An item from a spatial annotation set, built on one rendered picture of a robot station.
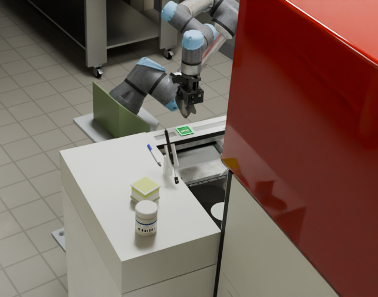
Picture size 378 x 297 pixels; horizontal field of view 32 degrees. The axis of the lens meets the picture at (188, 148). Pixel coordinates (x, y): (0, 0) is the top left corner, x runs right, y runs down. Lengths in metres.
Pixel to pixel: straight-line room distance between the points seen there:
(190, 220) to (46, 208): 1.66
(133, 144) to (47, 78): 2.49
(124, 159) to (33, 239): 1.23
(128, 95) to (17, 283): 1.13
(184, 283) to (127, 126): 0.81
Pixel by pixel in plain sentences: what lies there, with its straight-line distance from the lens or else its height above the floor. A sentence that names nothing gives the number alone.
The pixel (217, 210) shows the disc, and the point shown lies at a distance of 2.32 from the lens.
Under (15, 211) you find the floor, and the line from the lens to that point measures 3.71.
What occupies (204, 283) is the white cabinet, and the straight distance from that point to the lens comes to 2.28.
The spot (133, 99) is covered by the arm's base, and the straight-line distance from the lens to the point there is 2.75.
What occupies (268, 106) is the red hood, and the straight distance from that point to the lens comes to 1.70.
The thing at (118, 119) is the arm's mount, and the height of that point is 0.94.
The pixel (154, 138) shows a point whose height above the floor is 0.96.
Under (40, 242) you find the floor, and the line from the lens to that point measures 3.51.
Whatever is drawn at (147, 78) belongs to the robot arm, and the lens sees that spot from 2.75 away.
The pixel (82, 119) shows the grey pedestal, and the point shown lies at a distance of 2.92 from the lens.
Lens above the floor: 2.40
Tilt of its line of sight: 35 degrees down
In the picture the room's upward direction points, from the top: 4 degrees clockwise
